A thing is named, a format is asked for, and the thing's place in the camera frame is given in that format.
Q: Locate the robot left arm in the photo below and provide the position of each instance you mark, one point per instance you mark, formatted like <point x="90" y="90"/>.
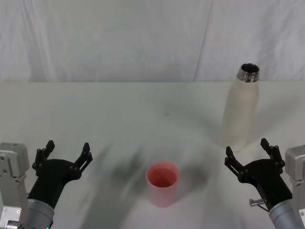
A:
<point x="38" y="213"/>

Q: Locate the white table cloth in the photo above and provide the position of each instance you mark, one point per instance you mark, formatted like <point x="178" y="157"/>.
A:
<point x="114" y="119"/>

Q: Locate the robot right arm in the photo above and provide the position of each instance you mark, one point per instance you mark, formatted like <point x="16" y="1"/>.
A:
<point x="284" y="213"/>

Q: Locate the white curtain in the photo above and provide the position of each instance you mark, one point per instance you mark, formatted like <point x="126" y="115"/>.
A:
<point x="119" y="38"/>

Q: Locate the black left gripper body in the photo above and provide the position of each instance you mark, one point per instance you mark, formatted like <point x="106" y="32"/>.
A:
<point x="52" y="176"/>

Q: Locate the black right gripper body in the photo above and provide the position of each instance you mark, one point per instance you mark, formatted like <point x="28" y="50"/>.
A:
<point x="267" y="176"/>

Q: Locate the pink cup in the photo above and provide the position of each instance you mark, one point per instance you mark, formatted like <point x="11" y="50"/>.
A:
<point x="162" y="190"/>

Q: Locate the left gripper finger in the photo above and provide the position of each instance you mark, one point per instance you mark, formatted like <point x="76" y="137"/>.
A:
<point x="41" y="155"/>
<point x="83" y="159"/>

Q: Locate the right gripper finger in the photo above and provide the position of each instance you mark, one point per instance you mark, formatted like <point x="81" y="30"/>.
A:
<point x="234" y="164"/>
<point x="274" y="153"/>

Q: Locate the cream vacuum bottle steel neck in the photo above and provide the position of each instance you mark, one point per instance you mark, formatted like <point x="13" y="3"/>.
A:
<point x="239" y="112"/>

